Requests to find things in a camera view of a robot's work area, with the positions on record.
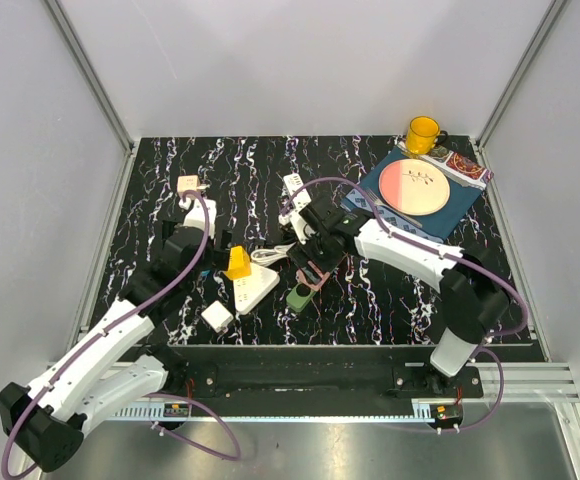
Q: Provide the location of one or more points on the pink cream plate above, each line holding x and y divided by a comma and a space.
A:
414, 187

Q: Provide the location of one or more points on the white rectangular power strip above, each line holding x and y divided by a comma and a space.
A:
293, 185

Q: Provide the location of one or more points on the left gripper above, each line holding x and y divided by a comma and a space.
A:
218, 258

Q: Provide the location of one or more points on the white cube charger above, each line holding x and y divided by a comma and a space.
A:
217, 316

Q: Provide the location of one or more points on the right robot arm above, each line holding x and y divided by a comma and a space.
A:
472, 301

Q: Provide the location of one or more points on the beige cube socket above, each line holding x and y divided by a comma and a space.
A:
189, 183

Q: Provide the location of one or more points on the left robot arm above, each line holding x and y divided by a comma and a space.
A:
49, 418

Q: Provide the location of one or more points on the yellow cube socket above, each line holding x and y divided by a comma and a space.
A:
239, 264

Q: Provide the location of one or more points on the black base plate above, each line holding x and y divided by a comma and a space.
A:
313, 381

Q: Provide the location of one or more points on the yellow mug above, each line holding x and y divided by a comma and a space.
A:
423, 135

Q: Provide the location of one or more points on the green power strip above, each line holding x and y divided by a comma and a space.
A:
299, 297

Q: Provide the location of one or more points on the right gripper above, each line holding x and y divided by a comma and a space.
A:
301, 254

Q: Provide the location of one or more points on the silver fork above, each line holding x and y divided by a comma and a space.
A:
378, 202

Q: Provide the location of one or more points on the blue placemat cloth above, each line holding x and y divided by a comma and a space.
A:
436, 227

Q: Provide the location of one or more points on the pink cube socket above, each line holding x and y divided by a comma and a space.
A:
311, 276

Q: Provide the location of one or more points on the white triangular power strip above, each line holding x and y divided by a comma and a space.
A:
249, 291

